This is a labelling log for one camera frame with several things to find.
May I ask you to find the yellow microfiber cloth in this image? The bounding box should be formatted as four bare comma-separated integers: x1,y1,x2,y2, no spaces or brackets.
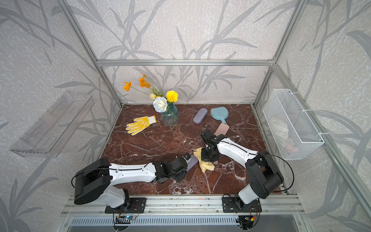
194,148,215,173

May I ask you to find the lavender eyeglass case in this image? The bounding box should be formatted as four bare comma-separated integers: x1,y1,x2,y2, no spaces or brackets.
186,155,199,172
193,108,208,125

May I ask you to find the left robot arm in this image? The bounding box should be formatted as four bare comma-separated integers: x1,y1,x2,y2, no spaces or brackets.
72,154,196,209

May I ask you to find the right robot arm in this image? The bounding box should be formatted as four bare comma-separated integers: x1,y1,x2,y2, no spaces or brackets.
201,130,284,206

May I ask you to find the pink eyeglass case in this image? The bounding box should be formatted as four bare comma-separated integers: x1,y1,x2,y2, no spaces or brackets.
214,123,230,136

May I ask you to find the teal hand mirror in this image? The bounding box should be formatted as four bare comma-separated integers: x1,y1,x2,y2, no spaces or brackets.
211,107,229,124

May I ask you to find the glass vase with flowers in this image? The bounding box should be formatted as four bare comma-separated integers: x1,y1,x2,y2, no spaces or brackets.
123,74,179,113

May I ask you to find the yellow work glove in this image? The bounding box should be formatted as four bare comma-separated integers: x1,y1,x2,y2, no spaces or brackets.
126,116,157,136

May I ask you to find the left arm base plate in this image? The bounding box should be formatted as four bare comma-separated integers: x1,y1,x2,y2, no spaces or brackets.
105,197,147,214

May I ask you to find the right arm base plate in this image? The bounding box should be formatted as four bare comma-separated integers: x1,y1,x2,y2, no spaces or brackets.
222,195,262,214

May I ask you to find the white wire mesh basket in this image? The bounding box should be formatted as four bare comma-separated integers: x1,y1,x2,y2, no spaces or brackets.
263,89,325,160

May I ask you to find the aluminium mounting rail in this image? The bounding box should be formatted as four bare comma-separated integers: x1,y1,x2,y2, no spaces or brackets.
61,194,305,217

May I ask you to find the clear acrylic wall shelf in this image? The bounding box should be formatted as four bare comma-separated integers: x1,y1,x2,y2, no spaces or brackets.
10,91,95,158

